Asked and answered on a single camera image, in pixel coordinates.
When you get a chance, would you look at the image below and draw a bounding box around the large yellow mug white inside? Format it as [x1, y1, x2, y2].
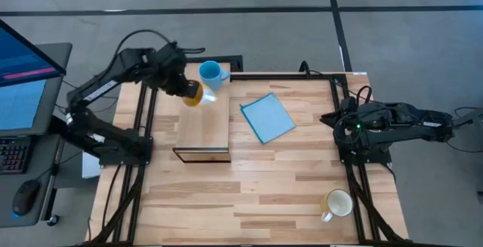
[320, 188, 355, 224]

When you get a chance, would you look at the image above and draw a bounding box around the small yellow cup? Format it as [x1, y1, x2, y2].
[181, 80, 219, 108]

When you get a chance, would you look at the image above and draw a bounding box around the blue folded cloth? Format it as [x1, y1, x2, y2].
[239, 91, 297, 145]

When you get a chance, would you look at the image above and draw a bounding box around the light blue mug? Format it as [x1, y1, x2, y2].
[198, 60, 232, 92]

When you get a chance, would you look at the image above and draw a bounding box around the wooden box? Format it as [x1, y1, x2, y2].
[172, 62, 232, 164]

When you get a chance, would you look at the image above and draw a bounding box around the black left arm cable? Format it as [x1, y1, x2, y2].
[112, 28, 207, 65]

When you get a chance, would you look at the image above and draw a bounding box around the black keyboard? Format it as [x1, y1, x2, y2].
[0, 136, 34, 175]

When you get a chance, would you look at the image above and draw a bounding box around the computer monitor blue screen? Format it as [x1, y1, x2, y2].
[0, 17, 68, 138]

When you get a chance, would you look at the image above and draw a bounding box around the grey computer desk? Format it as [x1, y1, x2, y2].
[0, 42, 74, 229]

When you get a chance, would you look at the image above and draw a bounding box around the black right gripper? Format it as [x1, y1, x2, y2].
[319, 96, 370, 147]

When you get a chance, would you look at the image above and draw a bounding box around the black floor cable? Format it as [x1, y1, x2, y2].
[446, 106, 483, 154]

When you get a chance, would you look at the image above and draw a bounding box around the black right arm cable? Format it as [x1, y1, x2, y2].
[331, 84, 375, 147]

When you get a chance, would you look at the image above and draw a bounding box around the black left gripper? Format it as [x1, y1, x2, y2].
[152, 41, 202, 99]

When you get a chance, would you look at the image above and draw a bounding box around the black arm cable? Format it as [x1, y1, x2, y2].
[112, 28, 207, 65]
[331, 84, 375, 147]

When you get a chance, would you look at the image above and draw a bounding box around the black computer mouse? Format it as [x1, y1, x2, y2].
[11, 178, 42, 218]

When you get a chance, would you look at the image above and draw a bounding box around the black aluminium table frame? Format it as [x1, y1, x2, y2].
[85, 54, 416, 247]

